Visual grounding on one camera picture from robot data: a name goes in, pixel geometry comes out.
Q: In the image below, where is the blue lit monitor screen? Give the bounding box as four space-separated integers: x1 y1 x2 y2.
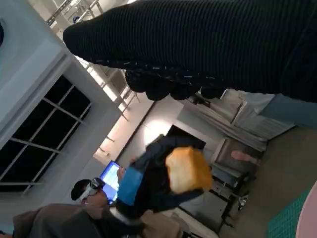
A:
100 160 122 206

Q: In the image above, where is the person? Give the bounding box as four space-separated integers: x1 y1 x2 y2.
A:
12 167 185 238

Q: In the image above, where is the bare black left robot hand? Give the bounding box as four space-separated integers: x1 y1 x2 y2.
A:
116 135 208 220

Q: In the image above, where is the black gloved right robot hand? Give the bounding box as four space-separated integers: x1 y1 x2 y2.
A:
62 0 317 104

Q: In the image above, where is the dark glass window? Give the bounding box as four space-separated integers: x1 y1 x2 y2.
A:
0 74 92 194

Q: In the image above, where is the pink bowl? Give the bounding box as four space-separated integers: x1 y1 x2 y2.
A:
296 180 317 238

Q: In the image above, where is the green cutting mat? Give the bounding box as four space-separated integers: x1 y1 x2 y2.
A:
267 187 313 238

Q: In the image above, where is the orange sliced toy bread loaf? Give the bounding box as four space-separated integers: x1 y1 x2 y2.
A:
165 146 213 194

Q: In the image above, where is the white VR headset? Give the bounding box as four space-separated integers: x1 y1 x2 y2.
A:
78 177 106 201

